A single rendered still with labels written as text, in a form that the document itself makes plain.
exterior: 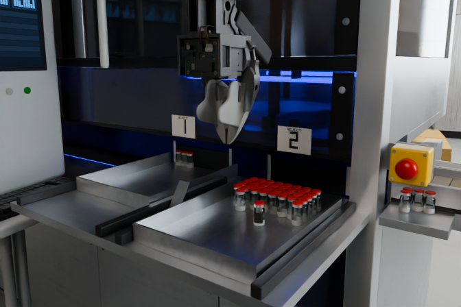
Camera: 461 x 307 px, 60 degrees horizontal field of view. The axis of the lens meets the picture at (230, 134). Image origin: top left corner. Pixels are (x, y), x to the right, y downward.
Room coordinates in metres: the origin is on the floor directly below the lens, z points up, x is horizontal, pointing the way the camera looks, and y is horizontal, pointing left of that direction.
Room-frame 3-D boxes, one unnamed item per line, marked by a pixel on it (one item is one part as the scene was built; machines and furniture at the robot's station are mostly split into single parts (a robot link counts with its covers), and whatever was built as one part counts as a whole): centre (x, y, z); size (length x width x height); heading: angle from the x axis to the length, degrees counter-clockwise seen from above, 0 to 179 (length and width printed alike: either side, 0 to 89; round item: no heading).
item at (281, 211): (0.80, -0.08, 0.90); 0.18 x 0.02 x 0.05; 55
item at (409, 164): (0.74, -0.34, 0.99); 0.04 x 0.04 x 0.04; 55
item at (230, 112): (0.54, 0.00, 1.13); 0.06 x 0.03 x 0.09; 145
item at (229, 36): (0.55, 0.02, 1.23); 0.09 x 0.08 x 0.12; 145
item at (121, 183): (1.02, 0.18, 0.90); 0.34 x 0.26 x 0.04; 145
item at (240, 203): (0.82, -0.02, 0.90); 0.02 x 0.02 x 0.05
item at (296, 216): (0.74, -0.13, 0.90); 0.02 x 0.02 x 0.05
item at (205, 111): (0.56, 0.03, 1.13); 0.06 x 0.03 x 0.09; 145
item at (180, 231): (0.73, -0.03, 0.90); 0.34 x 0.26 x 0.04; 145
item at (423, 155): (0.78, -0.37, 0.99); 0.08 x 0.07 x 0.07; 145
